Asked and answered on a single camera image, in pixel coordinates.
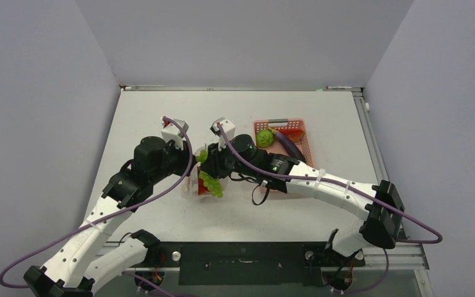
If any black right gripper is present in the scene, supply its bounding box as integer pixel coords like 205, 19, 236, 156
202, 137, 257, 179

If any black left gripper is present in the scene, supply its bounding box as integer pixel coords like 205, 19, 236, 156
149, 138, 198, 184

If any green toy grape bunch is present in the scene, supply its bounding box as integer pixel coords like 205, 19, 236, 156
195, 147, 223, 198

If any clear dotted zip top bag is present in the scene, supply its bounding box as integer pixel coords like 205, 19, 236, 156
181, 144, 229, 200

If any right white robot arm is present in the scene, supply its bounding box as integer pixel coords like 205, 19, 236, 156
200, 134, 404, 265

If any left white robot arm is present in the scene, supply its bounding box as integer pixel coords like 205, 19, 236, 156
24, 136, 194, 296

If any green toy apple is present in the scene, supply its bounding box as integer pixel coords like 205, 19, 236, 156
255, 129, 275, 149

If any pink perforated plastic basket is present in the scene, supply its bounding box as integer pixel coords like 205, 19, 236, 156
253, 119, 315, 199

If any purple toy eggplant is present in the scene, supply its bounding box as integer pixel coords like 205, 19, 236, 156
269, 128, 306, 163

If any red watermelon slice toy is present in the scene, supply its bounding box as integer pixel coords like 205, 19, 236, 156
281, 128, 305, 143

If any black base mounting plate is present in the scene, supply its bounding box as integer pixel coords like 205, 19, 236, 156
135, 241, 366, 286

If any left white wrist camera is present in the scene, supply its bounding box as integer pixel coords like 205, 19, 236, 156
161, 117, 189, 150

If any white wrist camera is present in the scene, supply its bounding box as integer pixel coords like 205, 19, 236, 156
161, 117, 189, 150
210, 118, 236, 151

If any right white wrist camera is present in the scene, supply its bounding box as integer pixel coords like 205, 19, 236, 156
210, 118, 236, 151

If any black looped cable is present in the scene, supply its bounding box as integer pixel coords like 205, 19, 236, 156
252, 180, 271, 207

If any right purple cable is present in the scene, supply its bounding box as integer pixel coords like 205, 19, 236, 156
218, 124, 443, 245

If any aluminium table edge rail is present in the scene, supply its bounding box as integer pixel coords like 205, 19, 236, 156
352, 88, 390, 181

